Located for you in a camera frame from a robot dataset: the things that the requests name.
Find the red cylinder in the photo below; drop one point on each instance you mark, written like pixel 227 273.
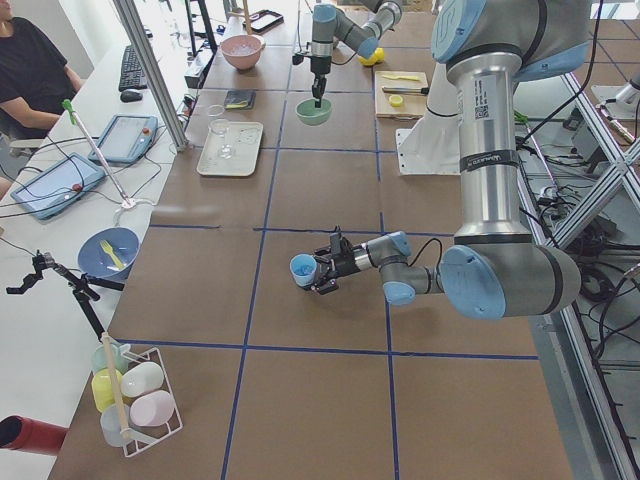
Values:
pixel 32 436

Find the wooden cutting board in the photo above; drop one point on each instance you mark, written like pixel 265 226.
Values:
pixel 414 106

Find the yellow plastic knife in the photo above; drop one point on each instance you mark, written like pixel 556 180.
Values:
pixel 401 77

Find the light blue cup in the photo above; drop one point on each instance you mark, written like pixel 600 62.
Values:
pixel 298 261

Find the ice cube in cup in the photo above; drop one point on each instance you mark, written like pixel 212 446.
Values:
pixel 304 271

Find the white cup rack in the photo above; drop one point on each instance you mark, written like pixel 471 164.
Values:
pixel 115 423

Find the lemon half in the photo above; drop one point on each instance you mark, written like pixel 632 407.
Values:
pixel 396 100

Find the person in black shirt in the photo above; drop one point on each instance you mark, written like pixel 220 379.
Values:
pixel 35 77

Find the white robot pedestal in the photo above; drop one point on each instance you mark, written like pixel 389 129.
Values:
pixel 431 146

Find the near teach pendant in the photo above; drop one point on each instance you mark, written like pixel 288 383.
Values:
pixel 56 188

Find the yellow fork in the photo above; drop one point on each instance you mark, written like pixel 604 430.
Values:
pixel 109 250

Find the green cup in rack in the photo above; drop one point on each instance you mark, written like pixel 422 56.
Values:
pixel 118 351

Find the blue bowl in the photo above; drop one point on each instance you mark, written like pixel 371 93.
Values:
pixel 95 263

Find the glass lid on table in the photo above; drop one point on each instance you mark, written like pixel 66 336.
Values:
pixel 215 110

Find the aluminium frame post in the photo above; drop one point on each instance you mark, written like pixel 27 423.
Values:
pixel 133 26

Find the black keyboard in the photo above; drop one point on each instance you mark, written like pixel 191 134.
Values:
pixel 132 75

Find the pink rod with stand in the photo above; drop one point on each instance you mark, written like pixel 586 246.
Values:
pixel 128 203

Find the green bowl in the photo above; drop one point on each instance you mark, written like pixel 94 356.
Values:
pixel 312 115

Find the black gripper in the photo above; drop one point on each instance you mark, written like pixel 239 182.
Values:
pixel 318 65
pixel 344 262

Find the white cup in rack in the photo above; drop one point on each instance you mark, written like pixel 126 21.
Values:
pixel 142 379

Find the yellow cup in rack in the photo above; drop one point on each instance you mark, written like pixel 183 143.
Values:
pixel 102 390

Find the pink bowl of ice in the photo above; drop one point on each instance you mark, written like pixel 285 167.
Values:
pixel 242 51

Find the teach pendant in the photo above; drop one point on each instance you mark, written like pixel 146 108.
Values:
pixel 127 137
pixel 56 188

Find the far teach pendant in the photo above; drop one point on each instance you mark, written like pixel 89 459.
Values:
pixel 127 137

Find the white tray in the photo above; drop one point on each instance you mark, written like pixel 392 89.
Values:
pixel 246 138

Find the yellow lemon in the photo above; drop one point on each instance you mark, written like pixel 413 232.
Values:
pixel 381 54
pixel 369 62

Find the wine glass on tray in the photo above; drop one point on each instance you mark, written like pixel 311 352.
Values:
pixel 219 127

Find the pink cup in rack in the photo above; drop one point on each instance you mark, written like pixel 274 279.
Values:
pixel 152 409

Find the black computer mouse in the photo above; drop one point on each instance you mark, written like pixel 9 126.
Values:
pixel 130 96

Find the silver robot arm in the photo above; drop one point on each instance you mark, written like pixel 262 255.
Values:
pixel 329 23
pixel 493 269

